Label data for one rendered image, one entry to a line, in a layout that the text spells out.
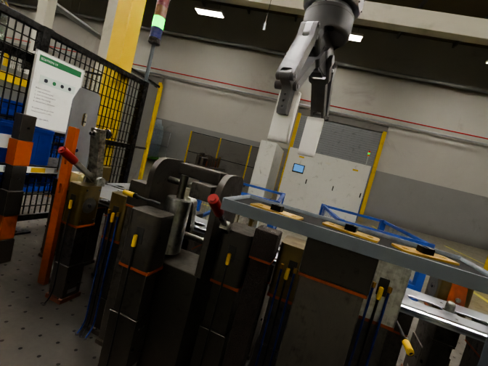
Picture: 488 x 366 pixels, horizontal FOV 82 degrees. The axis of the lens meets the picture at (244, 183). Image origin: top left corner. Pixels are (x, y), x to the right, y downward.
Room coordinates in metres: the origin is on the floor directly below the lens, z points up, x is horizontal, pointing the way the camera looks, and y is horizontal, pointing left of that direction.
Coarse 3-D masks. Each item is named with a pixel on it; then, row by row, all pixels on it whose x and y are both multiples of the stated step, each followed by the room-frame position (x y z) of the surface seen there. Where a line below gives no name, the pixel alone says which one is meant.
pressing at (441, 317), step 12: (108, 192) 0.98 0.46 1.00; (108, 204) 0.85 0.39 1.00; (204, 228) 0.82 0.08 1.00; (408, 288) 0.75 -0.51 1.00; (408, 300) 0.66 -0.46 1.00; (420, 300) 0.69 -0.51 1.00; (432, 300) 0.70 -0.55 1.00; (408, 312) 0.60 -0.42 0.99; (420, 312) 0.60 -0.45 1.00; (432, 312) 0.62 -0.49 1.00; (444, 312) 0.64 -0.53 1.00; (456, 312) 0.67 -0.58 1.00; (468, 312) 0.68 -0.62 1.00; (480, 312) 0.70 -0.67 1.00; (444, 324) 0.58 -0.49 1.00; (456, 324) 0.58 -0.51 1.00; (468, 324) 0.60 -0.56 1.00; (480, 324) 0.62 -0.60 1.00; (468, 336) 0.57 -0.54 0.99; (480, 336) 0.56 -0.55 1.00
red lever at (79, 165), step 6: (60, 150) 0.70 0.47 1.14; (66, 150) 0.71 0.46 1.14; (66, 156) 0.71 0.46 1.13; (72, 156) 0.73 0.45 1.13; (72, 162) 0.73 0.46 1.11; (78, 162) 0.75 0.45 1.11; (78, 168) 0.77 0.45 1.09; (84, 168) 0.77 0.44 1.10; (84, 174) 0.79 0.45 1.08; (90, 174) 0.80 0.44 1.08; (90, 180) 0.81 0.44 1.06
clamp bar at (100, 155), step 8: (96, 128) 0.80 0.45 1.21; (96, 136) 0.79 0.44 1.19; (104, 136) 0.80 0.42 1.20; (96, 144) 0.80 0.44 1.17; (104, 144) 0.81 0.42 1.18; (96, 152) 0.80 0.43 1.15; (104, 152) 0.81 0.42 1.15; (96, 160) 0.80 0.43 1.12; (88, 168) 0.81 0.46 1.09; (96, 168) 0.80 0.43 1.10; (96, 176) 0.81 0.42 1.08
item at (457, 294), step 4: (452, 284) 0.77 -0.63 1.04; (452, 288) 0.76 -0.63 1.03; (456, 288) 0.76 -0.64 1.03; (460, 288) 0.76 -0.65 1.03; (464, 288) 0.76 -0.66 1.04; (452, 292) 0.76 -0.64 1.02; (456, 292) 0.76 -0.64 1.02; (460, 292) 0.75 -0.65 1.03; (464, 292) 0.75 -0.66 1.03; (448, 296) 0.77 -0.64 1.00; (452, 296) 0.76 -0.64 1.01; (456, 296) 0.75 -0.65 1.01; (460, 296) 0.75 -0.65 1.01; (464, 296) 0.75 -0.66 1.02; (448, 300) 0.76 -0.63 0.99; (452, 300) 0.75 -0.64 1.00; (456, 300) 0.75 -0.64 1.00; (460, 300) 0.74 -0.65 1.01; (464, 300) 0.75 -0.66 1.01; (460, 304) 0.75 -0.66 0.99; (464, 304) 0.74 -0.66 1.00
